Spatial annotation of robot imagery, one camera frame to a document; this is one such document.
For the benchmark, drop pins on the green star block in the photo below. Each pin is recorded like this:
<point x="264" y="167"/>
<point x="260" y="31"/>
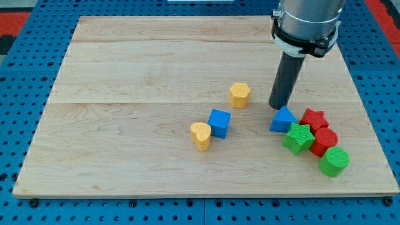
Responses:
<point x="298" y="138"/>

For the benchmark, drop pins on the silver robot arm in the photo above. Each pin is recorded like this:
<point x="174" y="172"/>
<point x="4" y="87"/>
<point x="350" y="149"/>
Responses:
<point x="301" y="28"/>

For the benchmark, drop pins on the yellow hexagon block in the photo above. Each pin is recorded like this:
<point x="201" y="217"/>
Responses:
<point x="239" y="95"/>

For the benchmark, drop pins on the green cylinder block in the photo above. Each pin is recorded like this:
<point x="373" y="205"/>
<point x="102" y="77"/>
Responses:
<point x="334" y="161"/>

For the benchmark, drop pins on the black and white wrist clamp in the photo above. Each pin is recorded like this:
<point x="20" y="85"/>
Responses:
<point x="298" y="48"/>

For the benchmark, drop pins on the yellow heart block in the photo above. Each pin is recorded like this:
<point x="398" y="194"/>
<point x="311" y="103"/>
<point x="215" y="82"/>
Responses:
<point x="201" y="135"/>

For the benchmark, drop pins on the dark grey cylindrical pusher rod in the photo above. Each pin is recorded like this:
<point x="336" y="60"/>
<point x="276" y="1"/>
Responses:
<point x="286" y="77"/>

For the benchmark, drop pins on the red star block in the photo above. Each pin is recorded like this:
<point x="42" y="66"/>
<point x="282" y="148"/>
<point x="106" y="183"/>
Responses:
<point x="315" y="120"/>

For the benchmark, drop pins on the wooden board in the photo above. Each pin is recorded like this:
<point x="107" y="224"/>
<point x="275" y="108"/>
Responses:
<point x="117" y="121"/>

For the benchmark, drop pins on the blue triangle block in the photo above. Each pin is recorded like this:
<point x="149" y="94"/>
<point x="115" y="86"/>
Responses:
<point x="282" y="121"/>

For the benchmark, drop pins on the red cylinder block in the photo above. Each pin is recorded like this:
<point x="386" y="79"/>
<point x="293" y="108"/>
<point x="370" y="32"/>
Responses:
<point x="324" y="139"/>

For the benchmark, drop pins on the blue cube block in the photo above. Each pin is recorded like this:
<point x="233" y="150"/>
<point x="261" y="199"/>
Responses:
<point x="219" y="123"/>

